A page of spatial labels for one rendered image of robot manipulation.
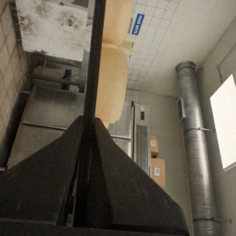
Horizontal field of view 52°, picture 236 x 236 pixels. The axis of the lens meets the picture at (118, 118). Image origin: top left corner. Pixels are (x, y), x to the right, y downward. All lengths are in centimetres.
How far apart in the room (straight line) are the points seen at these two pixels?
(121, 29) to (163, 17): 394
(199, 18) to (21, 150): 322
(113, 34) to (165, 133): 478
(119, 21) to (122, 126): 349
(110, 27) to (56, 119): 343
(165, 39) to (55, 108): 215
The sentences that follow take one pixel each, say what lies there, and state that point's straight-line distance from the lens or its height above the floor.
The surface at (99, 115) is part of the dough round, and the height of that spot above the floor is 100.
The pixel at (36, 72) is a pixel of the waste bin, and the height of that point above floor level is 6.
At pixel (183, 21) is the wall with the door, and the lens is 419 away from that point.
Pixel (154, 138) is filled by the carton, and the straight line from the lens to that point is 401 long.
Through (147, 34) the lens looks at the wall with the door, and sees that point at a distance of 429.
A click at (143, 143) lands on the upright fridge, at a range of 366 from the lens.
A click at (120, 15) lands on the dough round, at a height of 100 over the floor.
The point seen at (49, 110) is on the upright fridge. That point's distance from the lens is 367.
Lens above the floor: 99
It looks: 8 degrees up
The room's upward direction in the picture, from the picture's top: 99 degrees clockwise
